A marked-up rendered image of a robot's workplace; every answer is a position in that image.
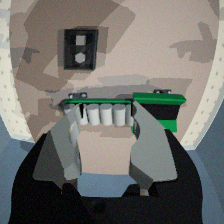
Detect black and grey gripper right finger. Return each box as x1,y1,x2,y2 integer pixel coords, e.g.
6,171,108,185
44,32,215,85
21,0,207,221
129,100,203,224

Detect dark grey open tray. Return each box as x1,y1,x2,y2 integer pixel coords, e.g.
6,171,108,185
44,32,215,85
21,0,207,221
63,29,99,71

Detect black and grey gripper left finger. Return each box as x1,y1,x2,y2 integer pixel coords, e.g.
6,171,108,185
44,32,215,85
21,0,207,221
8,103,84,224

